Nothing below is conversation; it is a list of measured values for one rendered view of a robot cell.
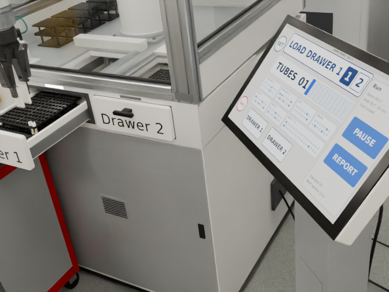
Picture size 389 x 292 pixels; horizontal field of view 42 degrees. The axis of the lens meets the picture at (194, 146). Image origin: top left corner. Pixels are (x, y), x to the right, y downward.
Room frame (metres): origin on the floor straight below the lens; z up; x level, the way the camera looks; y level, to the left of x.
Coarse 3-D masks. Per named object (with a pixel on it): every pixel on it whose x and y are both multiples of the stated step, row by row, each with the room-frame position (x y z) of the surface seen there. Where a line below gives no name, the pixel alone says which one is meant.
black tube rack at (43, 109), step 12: (36, 96) 1.62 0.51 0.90; (48, 96) 1.61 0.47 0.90; (60, 96) 1.60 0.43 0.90; (72, 96) 1.59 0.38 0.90; (12, 108) 1.55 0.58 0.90; (24, 108) 1.54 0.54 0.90; (36, 108) 1.52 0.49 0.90; (48, 108) 1.52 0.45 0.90; (60, 108) 1.50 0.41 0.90; (72, 108) 1.55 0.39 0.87; (24, 120) 1.45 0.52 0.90; (36, 120) 1.44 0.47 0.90; (48, 120) 1.49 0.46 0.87; (12, 132) 1.44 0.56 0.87; (24, 132) 1.42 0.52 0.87
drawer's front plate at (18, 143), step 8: (0, 136) 1.32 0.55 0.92; (8, 136) 1.30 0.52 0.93; (16, 136) 1.29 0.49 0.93; (24, 136) 1.29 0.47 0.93; (0, 144) 1.33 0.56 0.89; (8, 144) 1.31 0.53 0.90; (16, 144) 1.29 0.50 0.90; (24, 144) 1.28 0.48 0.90; (0, 152) 1.33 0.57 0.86; (24, 152) 1.27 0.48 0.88; (0, 160) 1.34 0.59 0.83; (8, 160) 1.32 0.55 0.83; (16, 160) 1.30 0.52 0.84; (24, 160) 1.28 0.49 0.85; (32, 160) 1.29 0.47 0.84; (24, 168) 1.29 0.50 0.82; (32, 168) 1.28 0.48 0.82
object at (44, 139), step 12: (84, 96) 1.61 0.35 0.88; (84, 108) 1.52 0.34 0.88; (60, 120) 1.43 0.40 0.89; (72, 120) 1.47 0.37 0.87; (84, 120) 1.51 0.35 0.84; (48, 132) 1.38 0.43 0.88; (60, 132) 1.41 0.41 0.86; (36, 144) 1.33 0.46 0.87; (48, 144) 1.37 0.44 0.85; (36, 156) 1.32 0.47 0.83
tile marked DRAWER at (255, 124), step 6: (252, 108) 1.09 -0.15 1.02; (252, 114) 1.07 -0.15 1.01; (258, 114) 1.06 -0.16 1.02; (246, 120) 1.08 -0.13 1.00; (252, 120) 1.06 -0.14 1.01; (258, 120) 1.04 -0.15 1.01; (264, 120) 1.03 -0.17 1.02; (246, 126) 1.06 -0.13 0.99; (252, 126) 1.04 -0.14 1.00; (258, 126) 1.03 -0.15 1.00; (264, 126) 1.01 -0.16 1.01; (252, 132) 1.03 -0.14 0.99; (258, 132) 1.01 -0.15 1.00; (258, 138) 1.00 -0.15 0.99
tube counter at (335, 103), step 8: (304, 72) 1.02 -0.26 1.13; (304, 80) 1.01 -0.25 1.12; (312, 80) 0.99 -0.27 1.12; (296, 88) 1.01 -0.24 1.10; (304, 88) 0.99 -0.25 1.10; (312, 88) 0.97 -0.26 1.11; (320, 88) 0.95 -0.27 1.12; (328, 88) 0.93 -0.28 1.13; (312, 96) 0.95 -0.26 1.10; (320, 96) 0.93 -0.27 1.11; (328, 96) 0.92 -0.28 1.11; (336, 96) 0.90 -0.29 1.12; (344, 96) 0.88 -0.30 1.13; (320, 104) 0.92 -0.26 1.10; (328, 104) 0.90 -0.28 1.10; (336, 104) 0.88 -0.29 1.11; (344, 104) 0.87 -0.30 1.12; (352, 104) 0.85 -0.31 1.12; (328, 112) 0.88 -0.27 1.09; (336, 112) 0.87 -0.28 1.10; (344, 112) 0.85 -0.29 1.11
